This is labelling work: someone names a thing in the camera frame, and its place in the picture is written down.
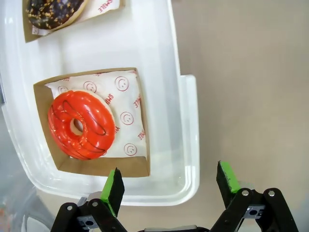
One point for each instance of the white smile print paper liner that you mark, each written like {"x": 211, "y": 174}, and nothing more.
{"x": 128, "y": 101}
{"x": 103, "y": 7}

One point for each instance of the brown paper donut tray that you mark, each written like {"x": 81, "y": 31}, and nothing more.
{"x": 27, "y": 33}
{"x": 101, "y": 168}

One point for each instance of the chocolate donut with nut crumbs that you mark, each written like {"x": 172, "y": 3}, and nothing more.
{"x": 55, "y": 12}

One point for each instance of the red glazed donut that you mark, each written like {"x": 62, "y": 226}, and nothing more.
{"x": 96, "y": 116}

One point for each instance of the white display case base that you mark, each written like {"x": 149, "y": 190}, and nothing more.
{"x": 159, "y": 48}

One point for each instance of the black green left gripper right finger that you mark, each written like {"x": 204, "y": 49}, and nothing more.
{"x": 227, "y": 186}

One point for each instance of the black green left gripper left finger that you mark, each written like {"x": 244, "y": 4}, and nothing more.
{"x": 113, "y": 193}

